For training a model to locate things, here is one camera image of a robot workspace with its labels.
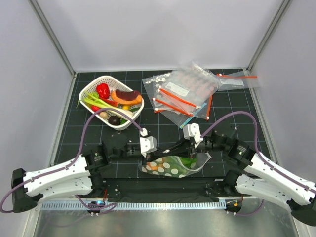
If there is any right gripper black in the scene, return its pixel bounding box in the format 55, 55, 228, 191
166, 133, 227, 159

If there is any green lettuce head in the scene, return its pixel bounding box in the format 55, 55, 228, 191
172, 156, 198, 169

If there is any clear dotted zip bag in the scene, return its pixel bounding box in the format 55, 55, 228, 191
139, 153, 211, 178

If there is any white perforated plastic basket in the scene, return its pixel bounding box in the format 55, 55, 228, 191
79, 76, 145, 120

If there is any orange red tomato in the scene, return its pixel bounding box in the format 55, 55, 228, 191
146, 161, 164, 172

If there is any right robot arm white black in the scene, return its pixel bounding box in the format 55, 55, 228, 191
164, 131, 316, 227

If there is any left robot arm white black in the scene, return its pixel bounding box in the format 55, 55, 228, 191
11, 139, 165, 213

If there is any pile of zip bags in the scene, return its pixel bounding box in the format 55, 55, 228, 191
142, 62, 219, 128

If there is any flat zip bag red zipper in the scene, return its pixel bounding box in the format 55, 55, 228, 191
216, 70, 260, 91

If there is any black grid cutting mat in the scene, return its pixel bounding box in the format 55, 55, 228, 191
50, 67, 283, 179

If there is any dark purple round fruit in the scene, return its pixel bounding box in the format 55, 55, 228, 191
108, 116, 121, 126

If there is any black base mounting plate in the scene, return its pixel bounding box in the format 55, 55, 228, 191
81, 177, 241, 203

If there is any beige small mushroom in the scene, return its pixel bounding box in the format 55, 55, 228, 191
99, 111, 109, 120

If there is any dark red sausage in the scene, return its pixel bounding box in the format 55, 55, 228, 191
115, 90, 140, 101

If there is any red chili pepper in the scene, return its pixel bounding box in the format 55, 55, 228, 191
91, 106, 100, 112

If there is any red bell pepper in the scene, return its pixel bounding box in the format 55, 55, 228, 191
96, 83, 110, 99

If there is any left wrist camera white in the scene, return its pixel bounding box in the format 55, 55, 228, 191
140, 128, 157, 158

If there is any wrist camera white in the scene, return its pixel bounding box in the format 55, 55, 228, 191
140, 128, 157, 158
183, 123, 203, 146

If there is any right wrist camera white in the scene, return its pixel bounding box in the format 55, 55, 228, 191
183, 123, 203, 146

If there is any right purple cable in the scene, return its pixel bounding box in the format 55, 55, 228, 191
200, 111, 316, 217

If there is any purple cable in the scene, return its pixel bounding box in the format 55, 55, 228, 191
0, 108, 146, 215
200, 111, 316, 217

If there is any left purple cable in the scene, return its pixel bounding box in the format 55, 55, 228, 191
0, 108, 146, 215

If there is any slotted cable duct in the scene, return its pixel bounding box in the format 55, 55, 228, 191
41, 199, 226, 210

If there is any right aluminium frame post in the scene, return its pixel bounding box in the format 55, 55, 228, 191
246, 0, 294, 72

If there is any aluminium frame post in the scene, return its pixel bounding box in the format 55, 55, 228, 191
246, 0, 294, 72
29, 0, 76, 77

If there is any left aluminium frame post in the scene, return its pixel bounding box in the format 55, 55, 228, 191
29, 0, 76, 77

